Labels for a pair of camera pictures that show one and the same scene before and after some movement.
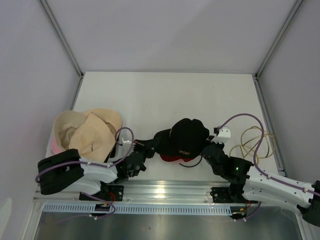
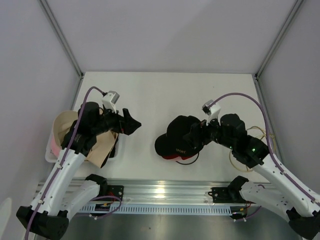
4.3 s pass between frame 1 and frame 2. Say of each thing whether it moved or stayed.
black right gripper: moved
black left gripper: moved
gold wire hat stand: moved
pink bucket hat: stayed
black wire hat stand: moved
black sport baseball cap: stayed
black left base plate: stayed
